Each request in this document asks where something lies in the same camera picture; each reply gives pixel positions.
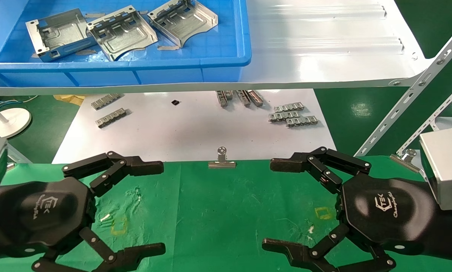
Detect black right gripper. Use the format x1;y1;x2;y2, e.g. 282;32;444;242
262;146;440;272

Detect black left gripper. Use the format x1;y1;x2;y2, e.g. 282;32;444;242
0;151;166;272

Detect metal bracket with holed flange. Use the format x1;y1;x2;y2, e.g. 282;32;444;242
25;9;98;63

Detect green cloth mat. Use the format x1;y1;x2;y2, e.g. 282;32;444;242
0;155;452;272

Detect silver binder clip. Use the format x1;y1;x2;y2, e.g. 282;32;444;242
390;148;424;174
208;147;237;169

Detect yellow tape wad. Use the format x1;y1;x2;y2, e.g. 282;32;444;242
53;94;87;106

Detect white perforated angle strut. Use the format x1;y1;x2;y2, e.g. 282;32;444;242
354;28;452;158
395;77;452;156

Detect white round lamp base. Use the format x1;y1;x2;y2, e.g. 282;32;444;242
0;98;32;139

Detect blue plastic bin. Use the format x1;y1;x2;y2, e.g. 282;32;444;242
0;0;252;88

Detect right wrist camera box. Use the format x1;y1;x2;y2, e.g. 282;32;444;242
419;127;452;211

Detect thin floor cable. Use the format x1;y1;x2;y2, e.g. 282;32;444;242
0;95;38;105

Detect metal bracket with slotted wall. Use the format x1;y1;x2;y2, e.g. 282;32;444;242
86;5;158;62

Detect metal bracket with curved cutout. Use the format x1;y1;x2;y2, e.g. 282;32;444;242
147;0;219;48

